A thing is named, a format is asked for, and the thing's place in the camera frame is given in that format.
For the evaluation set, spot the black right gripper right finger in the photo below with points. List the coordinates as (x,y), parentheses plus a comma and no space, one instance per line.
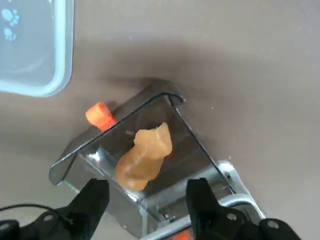
(207,217)

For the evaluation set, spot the tan bread toy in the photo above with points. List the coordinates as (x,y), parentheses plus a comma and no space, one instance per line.
(145,157)

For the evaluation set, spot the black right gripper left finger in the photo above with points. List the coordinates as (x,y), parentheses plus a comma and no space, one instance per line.
(80,215)

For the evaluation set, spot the clear plastic container lid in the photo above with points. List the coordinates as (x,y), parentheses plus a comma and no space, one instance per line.
(30,50)

